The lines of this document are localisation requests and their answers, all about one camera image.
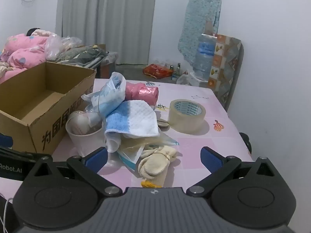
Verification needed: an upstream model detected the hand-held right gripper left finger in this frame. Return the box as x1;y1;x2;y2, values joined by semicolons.
31;147;123;196

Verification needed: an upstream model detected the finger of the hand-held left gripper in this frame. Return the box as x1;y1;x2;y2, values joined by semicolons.
0;133;14;149
0;147;37;162

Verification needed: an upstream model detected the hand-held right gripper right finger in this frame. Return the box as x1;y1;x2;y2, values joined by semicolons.
186;146;277;197

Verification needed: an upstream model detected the clear cotton swab packet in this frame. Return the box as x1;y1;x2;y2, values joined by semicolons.
117;133;180;173

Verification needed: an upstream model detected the white ball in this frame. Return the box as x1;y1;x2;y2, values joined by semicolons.
67;111;90;135

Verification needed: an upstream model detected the blue and white towel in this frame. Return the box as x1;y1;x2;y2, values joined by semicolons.
104;101;160;136

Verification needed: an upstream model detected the bag of blue face masks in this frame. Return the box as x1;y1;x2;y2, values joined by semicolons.
81;72;127;117

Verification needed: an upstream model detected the brown cardboard box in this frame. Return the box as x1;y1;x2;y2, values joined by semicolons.
0;61;97;155

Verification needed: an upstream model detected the pink plastic bag roll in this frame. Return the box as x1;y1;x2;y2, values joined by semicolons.
125;82;159;102

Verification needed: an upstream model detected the clear plastic cup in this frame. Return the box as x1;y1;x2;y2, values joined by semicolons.
66;112;106;158

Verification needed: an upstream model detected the dark round object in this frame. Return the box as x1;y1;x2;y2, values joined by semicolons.
239;132;253;156

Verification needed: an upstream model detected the clear packing tape roll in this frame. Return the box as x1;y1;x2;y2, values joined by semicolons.
168;99;207;134

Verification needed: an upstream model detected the white water dispenser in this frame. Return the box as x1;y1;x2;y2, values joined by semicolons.
188;71;214;88

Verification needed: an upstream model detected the white plastic bag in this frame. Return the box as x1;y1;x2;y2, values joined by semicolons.
176;74;195;86

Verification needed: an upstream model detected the pink quilt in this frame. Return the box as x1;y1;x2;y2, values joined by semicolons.
0;29;57;84

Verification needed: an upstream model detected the fruit patterned cloth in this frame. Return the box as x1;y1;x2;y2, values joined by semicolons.
208;34;244;110

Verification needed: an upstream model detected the blue water bottle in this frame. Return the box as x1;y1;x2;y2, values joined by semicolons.
193;32;218;81

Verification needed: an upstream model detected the grey floral blanket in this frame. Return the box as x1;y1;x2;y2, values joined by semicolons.
56;45;110;69

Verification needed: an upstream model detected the red snack bag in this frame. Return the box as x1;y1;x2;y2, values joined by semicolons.
142;64;174;79

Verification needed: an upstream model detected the clear plastic bag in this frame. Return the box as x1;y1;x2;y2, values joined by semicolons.
45;34;82;61

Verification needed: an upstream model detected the grey curtain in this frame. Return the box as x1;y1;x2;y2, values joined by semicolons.
55;0;158;66

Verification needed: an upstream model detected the blue floral cloth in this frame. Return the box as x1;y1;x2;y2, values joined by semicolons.
177;0;223;65

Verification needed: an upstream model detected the white cable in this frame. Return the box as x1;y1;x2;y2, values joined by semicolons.
0;194;13;227

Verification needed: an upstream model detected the wooden bed frame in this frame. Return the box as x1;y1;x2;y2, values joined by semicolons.
96;44;119;79

